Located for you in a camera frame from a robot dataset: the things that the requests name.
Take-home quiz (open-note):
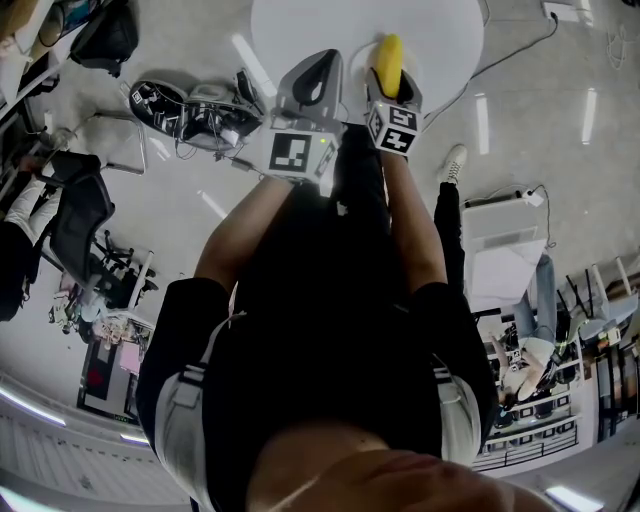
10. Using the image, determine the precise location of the black round device with markers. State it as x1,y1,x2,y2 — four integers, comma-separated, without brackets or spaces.
128,78,190,135

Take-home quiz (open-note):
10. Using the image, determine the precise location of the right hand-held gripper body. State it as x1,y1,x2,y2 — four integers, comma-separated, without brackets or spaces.
365,97,422,159

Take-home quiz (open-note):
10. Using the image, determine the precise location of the grey white device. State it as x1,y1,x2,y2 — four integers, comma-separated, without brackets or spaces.
185,82,232,107

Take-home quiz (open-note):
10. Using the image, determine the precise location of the white coiled cable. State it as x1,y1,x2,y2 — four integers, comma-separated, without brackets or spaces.
605,23,633,72

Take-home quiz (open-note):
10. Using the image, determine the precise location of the white cabinet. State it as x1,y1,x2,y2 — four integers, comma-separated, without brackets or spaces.
460,195,547,307

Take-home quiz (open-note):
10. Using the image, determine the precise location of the grey harness strap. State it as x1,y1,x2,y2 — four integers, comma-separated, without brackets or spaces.
432,367,483,464
153,367,214,507

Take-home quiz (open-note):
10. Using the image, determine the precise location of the black office chair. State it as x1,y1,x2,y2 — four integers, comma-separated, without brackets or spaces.
37,151,160,306

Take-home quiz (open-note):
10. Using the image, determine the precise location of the cluttered white desk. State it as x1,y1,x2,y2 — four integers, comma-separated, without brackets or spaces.
47,248,157,426

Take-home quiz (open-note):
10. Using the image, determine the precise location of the grey folding chair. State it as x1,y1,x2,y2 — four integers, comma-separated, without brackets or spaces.
563,254,640,351

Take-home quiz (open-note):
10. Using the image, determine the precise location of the person's black trouser leg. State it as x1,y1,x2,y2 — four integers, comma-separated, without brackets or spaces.
432,180,467,301

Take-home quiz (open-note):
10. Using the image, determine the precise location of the black floor cable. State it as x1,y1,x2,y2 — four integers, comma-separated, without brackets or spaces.
422,12,559,119

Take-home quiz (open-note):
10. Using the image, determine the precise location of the white power strip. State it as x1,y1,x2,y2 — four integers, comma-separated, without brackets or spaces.
541,0,582,24

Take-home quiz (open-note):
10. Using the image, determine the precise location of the person's right forearm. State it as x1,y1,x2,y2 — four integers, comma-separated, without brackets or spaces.
381,148,450,297

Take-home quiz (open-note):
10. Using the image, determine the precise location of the person's left forearm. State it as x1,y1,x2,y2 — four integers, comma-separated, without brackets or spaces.
192,175,297,297

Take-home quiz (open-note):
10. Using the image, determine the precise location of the white sneaker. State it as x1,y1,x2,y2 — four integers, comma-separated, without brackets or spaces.
436,143,469,185

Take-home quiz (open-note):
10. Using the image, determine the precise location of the black backpack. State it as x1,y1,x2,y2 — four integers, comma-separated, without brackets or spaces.
68,1,140,79

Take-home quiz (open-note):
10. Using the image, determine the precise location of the metal chair frame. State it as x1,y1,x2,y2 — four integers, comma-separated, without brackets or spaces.
74,110,147,177

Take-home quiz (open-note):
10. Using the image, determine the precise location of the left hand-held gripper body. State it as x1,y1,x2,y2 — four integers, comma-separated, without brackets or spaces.
263,84,350,198

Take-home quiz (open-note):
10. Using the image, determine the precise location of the person's black t-shirt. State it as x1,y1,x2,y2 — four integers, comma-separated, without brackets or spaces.
135,124,500,512

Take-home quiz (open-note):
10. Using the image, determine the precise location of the white storage shelf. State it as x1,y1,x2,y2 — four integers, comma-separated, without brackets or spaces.
473,319,585,472

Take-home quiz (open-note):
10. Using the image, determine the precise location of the yellow corn cob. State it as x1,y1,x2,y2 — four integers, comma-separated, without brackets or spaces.
375,33,406,99

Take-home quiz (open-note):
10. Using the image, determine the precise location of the person's chin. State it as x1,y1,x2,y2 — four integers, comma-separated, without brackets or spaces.
247,433,556,512

